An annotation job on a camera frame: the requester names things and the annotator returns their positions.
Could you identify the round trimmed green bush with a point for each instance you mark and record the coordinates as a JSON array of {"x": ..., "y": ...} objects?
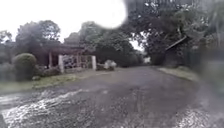
[{"x": 24, "y": 65}]

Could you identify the grey asphalt road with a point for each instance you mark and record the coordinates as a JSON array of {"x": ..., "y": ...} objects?
[{"x": 133, "y": 96}]

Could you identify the building with white pillars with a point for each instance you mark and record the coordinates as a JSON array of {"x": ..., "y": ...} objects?
[{"x": 68, "y": 56}]

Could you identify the row of trees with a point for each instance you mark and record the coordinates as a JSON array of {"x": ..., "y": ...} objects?
[{"x": 96, "y": 41}]

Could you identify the pale vehicle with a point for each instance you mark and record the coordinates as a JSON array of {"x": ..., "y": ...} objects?
[{"x": 110, "y": 64}]

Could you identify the dark shed with sloped roof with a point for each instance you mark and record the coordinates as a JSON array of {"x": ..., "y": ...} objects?
[{"x": 175, "y": 53}]

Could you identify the grass verge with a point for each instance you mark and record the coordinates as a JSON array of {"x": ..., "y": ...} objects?
[
  {"x": 178, "y": 72},
  {"x": 40, "y": 82}
]

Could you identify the large dark tree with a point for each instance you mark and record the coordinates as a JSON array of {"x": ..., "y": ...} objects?
[{"x": 166, "y": 26}]

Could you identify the low green bush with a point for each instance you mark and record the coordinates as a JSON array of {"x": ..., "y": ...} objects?
[{"x": 50, "y": 71}]

